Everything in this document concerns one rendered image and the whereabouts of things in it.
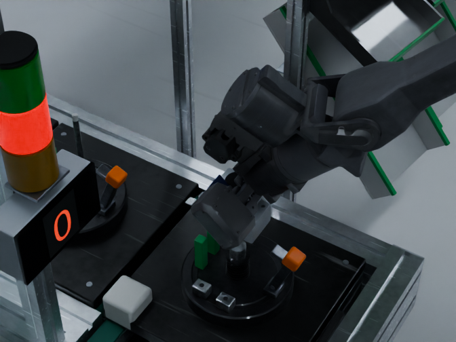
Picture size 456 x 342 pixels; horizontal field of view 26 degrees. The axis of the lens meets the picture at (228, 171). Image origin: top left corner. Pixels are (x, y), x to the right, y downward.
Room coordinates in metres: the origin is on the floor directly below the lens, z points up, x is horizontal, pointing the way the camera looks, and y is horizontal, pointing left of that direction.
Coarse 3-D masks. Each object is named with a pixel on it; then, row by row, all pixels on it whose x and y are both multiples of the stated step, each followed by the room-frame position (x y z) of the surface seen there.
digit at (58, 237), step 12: (72, 192) 0.68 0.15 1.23; (60, 204) 0.66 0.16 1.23; (72, 204) 0.68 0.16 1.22; (48, 216) 0.65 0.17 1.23; (60, 216) 0.66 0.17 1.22; (72, 216) 0.68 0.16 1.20; (48, 228) 0.65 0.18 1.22; (60, 228) 0.66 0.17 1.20; (72, 228) 0.67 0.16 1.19; (48, 240) 0.64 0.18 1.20; (60, 240) 0.66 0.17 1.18
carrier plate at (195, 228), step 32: (192, 224) 0.87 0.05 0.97; (160, 256) 0.82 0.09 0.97; (320, 256) 0.82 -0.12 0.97; (352, 256) 0.82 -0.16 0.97; (160, 288) 0.77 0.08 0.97; (320, 288) 0.77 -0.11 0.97; (160, 320) 0.72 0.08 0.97; (192, 320) 0.72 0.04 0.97; (288, 320) 0.72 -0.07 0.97; (320, 320) 0.72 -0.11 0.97
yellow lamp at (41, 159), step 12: (48, 144) 0.67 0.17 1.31; (12, 156) 0.65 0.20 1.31; (24, 156) 0.65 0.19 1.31; (36, 156) 0.65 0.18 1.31; (48, 156) 0.66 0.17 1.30; (12, 168) 0.65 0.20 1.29; (24, 168) 0.65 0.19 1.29; (36, 168) 0.65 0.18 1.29; (48, 168) 0.66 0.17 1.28; (12, 180) 0.66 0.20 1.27; (24, 180) 0.65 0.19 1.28; (36, 180) 0.65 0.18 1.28; (48, 180) 0.66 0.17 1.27
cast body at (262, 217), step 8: (224, 176) 0.79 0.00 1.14; (232, 176) 0.78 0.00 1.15; (232, 184) 0.77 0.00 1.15; (248, 200) 0.76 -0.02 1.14; (264, 208) 0.77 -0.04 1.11; (256, 216) 0.76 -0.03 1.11; (264, 216) 0.76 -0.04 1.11; (256, 224) 0.75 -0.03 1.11; (264, 224) 0.76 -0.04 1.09; (256, 232) 0.75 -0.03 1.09; (248, 240) 0.74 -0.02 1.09
